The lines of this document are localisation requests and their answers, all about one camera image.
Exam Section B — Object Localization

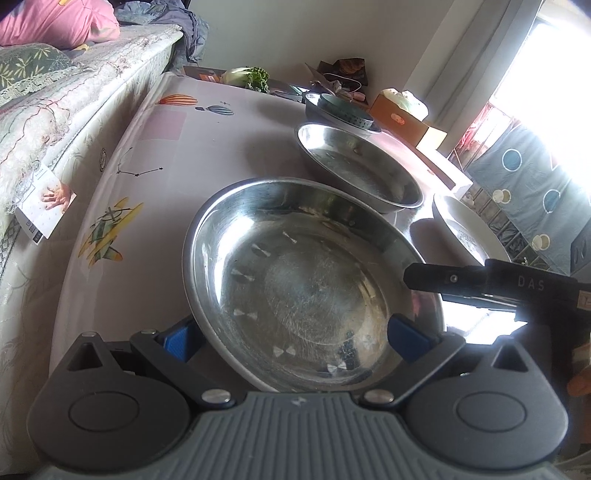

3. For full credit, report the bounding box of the white ceramic plate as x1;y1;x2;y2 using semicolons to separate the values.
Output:
431;193;512;267

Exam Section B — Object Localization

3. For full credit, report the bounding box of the pink printed tablecloth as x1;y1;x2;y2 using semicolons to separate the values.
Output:
48;71;476;398

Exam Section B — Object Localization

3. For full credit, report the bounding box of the open cardboard box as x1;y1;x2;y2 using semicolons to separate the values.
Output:
305;62;371;100

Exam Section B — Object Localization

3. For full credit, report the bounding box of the white quilted mattress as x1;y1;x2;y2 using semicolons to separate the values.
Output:
0;23;185;462

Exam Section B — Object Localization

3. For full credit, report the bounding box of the white plastic bag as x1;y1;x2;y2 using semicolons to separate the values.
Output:
382;89;428;116

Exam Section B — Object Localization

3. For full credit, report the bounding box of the orange cardboard box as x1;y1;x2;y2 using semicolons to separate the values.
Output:
369;92;448;149

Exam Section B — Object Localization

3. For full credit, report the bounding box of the grey-blue clothes pile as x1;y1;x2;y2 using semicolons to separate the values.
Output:
115;0;209;71

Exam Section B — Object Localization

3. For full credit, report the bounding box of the large white carton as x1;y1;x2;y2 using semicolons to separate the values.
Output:
416;143;474;195

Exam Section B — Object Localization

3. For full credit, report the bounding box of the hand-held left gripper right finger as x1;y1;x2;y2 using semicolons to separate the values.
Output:
360;314;532;409

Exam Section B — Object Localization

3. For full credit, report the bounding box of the person's right hand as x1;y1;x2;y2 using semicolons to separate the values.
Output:
567;367;591;398

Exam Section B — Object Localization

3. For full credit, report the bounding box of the blue hanging cloth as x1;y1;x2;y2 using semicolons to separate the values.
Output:
466;122;591;278

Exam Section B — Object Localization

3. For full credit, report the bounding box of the shallow steel plate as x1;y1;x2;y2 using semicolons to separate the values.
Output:
182;178;447;394
295;124;424;214

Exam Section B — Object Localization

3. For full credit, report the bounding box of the pink hanging garment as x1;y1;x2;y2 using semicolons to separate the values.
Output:
455;104;509;168

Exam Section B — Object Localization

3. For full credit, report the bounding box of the brown paper bag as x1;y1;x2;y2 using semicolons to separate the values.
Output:
332;58;368;86

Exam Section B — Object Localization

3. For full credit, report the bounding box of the pink and blue quilt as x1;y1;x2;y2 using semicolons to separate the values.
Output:
0;0;122;49

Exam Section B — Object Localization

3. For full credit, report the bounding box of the grey curtain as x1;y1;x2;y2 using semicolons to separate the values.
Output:
406;0;544;154

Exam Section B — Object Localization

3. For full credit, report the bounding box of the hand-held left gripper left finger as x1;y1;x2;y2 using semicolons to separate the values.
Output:
65;316;234;409

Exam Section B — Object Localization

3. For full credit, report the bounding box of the green floral pillow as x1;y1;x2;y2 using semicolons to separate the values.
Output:
0;42;80;94

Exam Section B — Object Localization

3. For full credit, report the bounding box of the napa cabbage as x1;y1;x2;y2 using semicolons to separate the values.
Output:
221;67;270;92

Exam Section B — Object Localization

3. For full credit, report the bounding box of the paper mattress tag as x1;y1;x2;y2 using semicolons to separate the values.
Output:
14;161;77;240

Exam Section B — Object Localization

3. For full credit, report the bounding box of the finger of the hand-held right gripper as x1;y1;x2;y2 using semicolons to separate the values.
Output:
403;262;487;297
440;294;526;320

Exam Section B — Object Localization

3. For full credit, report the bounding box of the teal ceramic bowl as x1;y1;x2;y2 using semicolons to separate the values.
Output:
318;93;375;131

